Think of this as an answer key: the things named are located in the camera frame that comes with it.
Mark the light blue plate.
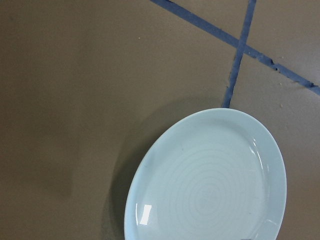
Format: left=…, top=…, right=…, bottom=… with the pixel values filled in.
left=124, top=108, right=287, bottom=240

